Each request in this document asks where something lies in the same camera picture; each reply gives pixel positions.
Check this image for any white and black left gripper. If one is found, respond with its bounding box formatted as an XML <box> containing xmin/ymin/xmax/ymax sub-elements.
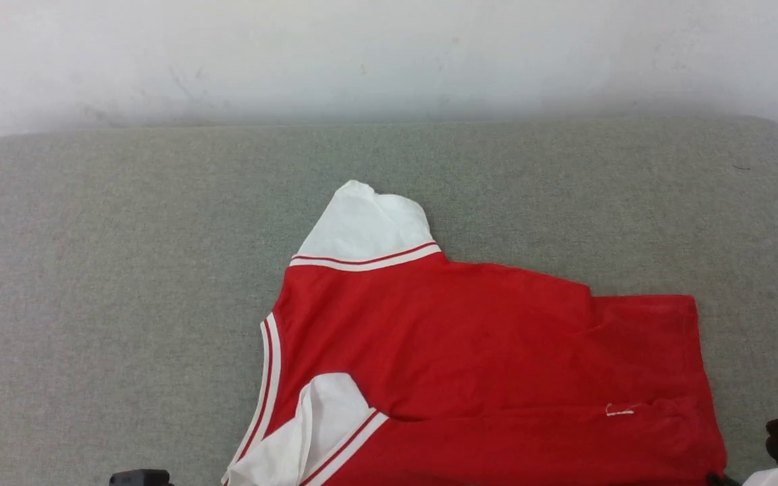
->
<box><xmin>109</xmin><ymin>469</ymin><xmax>175</xmax><ymax>486</ymax></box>

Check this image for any red and white basketball jersey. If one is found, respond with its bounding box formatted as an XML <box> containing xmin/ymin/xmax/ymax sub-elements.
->
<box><xmin>222</xmin><ymin>180</ymin><xmax>727</xmax><ymax>486</ymax></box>

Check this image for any grey fabric sofa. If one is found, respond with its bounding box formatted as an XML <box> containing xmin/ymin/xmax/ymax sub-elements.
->
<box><xmin>0</xmin><ymin>115</ymin><xmax>778</xmax><ymax>486</ymax></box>

